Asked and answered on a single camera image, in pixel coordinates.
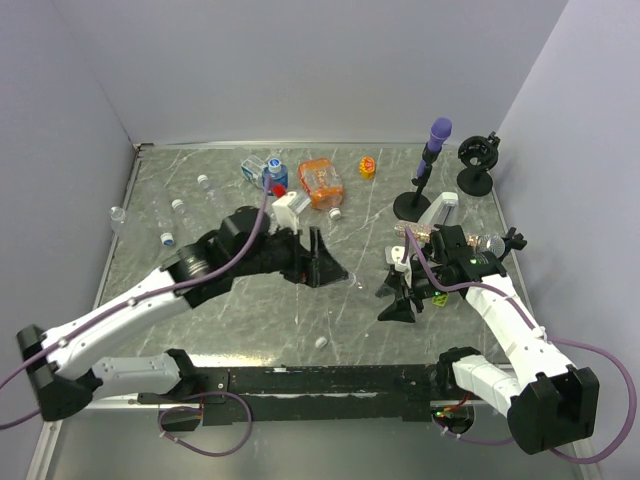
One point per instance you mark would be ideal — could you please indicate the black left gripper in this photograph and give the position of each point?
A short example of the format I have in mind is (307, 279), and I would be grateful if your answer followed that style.
(317, 262)

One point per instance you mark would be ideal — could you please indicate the green toy brick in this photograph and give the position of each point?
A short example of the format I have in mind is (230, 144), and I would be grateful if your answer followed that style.
(440, 300)

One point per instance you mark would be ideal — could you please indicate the clear Pocari bottle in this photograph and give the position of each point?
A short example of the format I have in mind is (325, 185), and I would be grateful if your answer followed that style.
(118, 220)

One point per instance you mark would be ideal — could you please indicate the orange plastic bottle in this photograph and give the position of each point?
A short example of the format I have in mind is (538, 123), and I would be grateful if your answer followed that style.
(323, 185)

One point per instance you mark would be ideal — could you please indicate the purple microphone on stand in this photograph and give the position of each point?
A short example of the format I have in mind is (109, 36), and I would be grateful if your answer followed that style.
(410, 206)

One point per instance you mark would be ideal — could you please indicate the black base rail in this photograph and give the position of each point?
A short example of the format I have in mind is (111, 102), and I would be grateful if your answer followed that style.
(305, 393)

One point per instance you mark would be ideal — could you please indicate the white rectangular device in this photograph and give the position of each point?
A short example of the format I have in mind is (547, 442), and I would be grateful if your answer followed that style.
(442, 211)

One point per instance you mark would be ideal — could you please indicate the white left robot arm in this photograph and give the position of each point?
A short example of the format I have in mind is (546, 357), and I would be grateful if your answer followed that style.
(72, 365)

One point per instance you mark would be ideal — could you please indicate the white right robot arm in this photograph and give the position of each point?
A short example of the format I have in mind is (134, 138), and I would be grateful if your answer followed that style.
(547, 401)

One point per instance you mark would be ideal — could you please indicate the black empty microphone stand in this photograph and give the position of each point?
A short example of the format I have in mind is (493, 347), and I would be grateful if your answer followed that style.
(478, 154)

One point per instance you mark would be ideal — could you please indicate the clear bottle blue ring cap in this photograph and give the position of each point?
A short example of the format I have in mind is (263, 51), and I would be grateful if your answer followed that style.
(164, 228)

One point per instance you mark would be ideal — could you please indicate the glitter silver microphone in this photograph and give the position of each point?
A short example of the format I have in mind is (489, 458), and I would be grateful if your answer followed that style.
(480, 243)

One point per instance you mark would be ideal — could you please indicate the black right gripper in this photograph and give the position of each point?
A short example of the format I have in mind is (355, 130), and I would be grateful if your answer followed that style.
(401, 309)

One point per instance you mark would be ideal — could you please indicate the blue water bottle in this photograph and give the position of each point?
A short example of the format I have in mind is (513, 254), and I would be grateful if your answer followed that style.
(256, 171)

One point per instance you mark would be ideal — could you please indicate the yellow orange bottle cap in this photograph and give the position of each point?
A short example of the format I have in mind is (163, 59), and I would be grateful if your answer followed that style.
(367, 167)

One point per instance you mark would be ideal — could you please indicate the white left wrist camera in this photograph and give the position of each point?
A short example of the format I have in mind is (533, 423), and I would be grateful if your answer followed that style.
(287, 207)

